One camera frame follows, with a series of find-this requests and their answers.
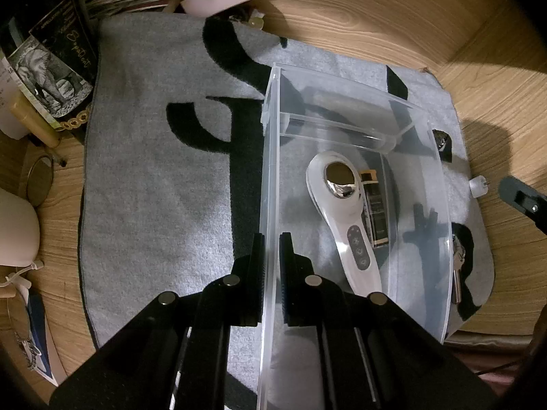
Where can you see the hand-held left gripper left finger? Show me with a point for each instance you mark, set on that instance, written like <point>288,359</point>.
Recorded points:
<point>257,282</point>

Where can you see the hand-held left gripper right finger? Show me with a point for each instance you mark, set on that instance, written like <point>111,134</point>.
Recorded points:
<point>285,282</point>

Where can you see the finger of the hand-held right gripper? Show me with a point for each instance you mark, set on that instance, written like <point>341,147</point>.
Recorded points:
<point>519,196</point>

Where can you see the white plug adapter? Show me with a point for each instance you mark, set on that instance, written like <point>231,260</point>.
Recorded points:
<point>476,187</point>

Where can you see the clear plastic storage bin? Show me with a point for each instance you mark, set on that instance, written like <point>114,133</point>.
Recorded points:
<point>295,179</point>

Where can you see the keys with black fob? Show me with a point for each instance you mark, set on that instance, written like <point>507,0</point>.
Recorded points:
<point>456,282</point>

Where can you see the white handheld massager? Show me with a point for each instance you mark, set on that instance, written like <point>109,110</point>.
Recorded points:
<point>354,239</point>

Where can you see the black bottle with gold cap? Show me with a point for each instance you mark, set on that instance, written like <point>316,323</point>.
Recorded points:
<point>378,222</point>

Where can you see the grey mat with black pattern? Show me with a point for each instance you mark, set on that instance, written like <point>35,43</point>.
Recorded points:
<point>149,200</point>

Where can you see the round hand mirror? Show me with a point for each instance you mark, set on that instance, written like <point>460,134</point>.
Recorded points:
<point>39,181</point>

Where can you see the small beige round cap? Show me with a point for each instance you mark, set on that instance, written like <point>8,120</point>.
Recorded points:
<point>257,21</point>

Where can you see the beige tube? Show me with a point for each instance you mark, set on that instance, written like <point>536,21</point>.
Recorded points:
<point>34,121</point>

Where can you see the black book with elephant picture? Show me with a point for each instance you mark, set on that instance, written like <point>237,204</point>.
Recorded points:
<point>47,77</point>

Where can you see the white paper container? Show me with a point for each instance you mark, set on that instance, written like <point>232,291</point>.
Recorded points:
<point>10,106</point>

